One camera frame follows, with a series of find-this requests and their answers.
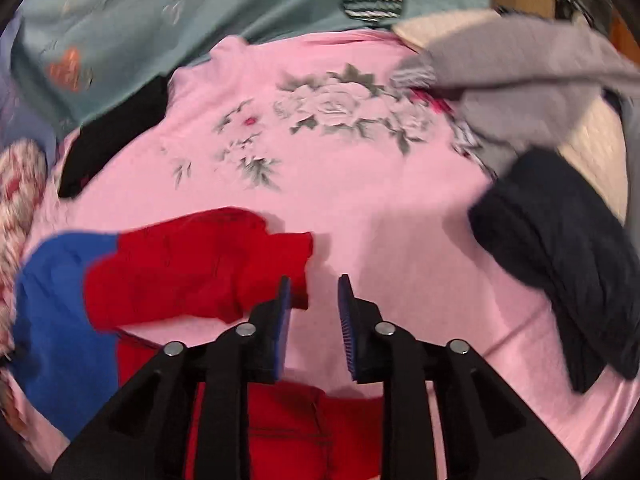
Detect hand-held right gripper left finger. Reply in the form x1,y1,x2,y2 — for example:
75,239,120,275
50,275,293,480

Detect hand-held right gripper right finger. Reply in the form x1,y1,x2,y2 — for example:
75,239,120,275
337,274,583,480

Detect red and blue pants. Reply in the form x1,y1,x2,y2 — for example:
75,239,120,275
10,206,386,480

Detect pink floral blanket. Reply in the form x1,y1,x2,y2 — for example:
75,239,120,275
0,30,631,476

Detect striped pink and white garment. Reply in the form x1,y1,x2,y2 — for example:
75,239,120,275
410,85,498,178

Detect navy knitted garment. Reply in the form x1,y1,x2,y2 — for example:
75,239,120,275
468,149,640,395

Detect black garment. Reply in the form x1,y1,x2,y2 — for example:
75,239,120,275
57,75,171,198

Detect red and white patterned cloth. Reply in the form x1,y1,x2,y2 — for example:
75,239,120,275
0,140,48,356

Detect grey garment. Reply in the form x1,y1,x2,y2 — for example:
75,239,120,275
392,12,640,176

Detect cream cloth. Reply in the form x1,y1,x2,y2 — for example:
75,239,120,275
392,10,628,226

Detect light blue cloth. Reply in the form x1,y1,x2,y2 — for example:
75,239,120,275
0,10,66,151

